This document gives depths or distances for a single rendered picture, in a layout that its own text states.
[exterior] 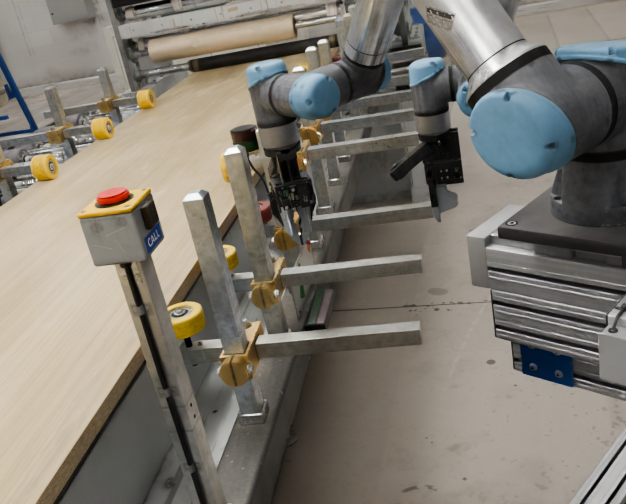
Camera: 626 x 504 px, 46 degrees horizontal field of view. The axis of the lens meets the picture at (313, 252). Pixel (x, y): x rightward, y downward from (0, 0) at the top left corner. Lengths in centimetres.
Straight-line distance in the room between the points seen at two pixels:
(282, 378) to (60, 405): 45
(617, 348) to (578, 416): 143
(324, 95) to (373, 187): 299
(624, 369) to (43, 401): 83
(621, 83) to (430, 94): 65
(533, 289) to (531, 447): 119
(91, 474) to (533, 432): 147
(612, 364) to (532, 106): 34
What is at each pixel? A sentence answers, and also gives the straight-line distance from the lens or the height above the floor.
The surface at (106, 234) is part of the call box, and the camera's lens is 91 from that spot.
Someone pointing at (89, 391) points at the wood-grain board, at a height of 90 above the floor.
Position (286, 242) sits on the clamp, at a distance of 168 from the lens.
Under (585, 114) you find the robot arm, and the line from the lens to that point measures 94.
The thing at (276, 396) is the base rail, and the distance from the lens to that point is 140.
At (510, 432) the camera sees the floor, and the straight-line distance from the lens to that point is 236.
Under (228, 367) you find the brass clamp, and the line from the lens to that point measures 126.
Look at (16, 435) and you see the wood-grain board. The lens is 116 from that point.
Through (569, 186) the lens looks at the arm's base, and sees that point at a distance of 107.
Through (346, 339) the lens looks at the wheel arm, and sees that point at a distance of 127.
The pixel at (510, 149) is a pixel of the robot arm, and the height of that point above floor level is 119.
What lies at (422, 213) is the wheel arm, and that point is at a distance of 170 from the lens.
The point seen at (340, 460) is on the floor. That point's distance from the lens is 234.
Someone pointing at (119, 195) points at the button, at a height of 123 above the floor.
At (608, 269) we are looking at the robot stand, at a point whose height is 98.
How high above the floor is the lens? 147
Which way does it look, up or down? 23 degrees down
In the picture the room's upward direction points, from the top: 12 degrees counter-clockwise
